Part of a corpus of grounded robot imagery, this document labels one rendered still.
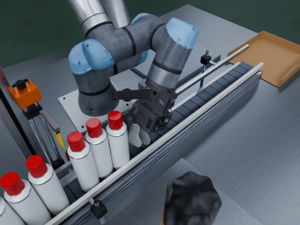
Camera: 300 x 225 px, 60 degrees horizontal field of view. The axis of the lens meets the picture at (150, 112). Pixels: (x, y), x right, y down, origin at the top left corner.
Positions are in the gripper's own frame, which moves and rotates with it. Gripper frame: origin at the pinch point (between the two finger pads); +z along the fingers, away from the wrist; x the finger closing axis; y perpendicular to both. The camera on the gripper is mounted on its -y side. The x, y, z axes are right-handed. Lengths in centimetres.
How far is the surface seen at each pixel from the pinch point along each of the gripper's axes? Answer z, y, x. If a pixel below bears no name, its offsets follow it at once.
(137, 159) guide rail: 2.2, 5.0, 0.2
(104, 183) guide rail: 7.6, 4.8, -9.4
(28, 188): 3.8, 2.2, -28.6
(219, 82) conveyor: -18.6, -1.7, 43.3
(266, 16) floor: -68, -94, 306
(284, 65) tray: -33, 8, 77
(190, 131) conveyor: -4.2, 5.6, 22.4
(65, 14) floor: 24, -272, 145
